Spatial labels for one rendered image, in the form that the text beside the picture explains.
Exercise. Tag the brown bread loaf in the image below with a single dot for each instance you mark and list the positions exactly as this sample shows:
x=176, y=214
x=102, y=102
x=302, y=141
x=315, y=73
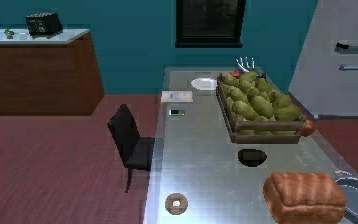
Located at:
x=303, y=196

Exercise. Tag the black chair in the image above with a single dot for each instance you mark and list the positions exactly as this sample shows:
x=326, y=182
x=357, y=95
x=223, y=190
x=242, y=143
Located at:
x=130, y=143

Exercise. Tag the black framed window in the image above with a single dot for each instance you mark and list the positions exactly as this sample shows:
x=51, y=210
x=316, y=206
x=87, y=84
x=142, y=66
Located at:
x=210, y=21

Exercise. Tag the wooden crate of pears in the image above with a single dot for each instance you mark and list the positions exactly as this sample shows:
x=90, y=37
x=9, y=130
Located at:
x=260, y=106

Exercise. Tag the silver dining table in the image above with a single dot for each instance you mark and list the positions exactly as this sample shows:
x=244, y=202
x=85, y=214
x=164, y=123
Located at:
x=203, y=160

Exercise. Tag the red apple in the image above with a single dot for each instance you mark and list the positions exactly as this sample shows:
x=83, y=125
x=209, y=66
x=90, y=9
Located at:
x=235, y=74

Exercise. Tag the small green plant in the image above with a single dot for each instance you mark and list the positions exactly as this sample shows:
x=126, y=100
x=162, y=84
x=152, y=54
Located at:
x=9, y=33

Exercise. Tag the small black phone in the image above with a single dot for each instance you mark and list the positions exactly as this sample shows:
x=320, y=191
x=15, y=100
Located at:
x=177, y=112

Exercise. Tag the red tomato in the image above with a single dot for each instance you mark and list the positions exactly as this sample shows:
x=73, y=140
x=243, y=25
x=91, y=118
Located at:
x=309, y=128

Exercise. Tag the black toaster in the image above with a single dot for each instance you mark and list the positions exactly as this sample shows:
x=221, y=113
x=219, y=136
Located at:
x=43, y=24

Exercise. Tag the white book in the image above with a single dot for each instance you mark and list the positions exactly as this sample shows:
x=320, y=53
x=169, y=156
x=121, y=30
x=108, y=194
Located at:
x=177, y=97

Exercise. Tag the grey fridge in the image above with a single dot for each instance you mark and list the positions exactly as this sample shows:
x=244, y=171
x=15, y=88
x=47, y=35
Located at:
x=333, y=66

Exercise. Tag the brown kitchen counter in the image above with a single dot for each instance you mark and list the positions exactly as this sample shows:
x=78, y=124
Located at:
x=40, y=76

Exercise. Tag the white dish rack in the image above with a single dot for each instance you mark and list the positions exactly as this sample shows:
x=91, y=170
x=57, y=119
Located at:
x=245, y=65

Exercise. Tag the white plate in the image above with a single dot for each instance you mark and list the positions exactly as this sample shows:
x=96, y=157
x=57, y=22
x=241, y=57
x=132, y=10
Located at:
x=203, y=83

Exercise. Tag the dark brown bowl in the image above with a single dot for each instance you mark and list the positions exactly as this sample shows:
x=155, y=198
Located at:
x=252, y=156

